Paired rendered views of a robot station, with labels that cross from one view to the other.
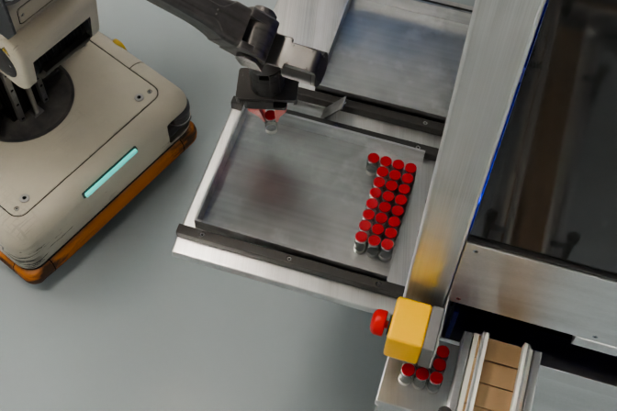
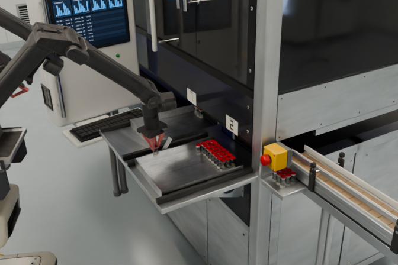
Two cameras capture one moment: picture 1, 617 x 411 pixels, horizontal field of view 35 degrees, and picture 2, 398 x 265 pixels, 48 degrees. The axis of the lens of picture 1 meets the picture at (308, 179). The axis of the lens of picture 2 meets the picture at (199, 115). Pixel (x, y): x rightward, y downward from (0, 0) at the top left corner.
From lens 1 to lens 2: 1.14 m
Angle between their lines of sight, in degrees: 45
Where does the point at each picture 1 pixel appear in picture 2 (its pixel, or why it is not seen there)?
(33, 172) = not seen: outside the picture
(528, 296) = (299, 115)
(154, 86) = (35, 255)
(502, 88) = not seen: outside the picture
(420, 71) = (178, 128)
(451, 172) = (270, 53)
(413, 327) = (278, 148)
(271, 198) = (176, 177)
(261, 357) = not seen: outside the picture
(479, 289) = (285, 123)
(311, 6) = (120, 134)
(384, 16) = not seen: hidden behind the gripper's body
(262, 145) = (153, 168)
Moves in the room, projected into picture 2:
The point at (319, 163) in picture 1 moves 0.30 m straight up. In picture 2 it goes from (179, 161) to (176, 93)
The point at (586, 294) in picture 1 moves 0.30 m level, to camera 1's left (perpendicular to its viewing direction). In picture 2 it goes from (315, 97) to (265, 124)
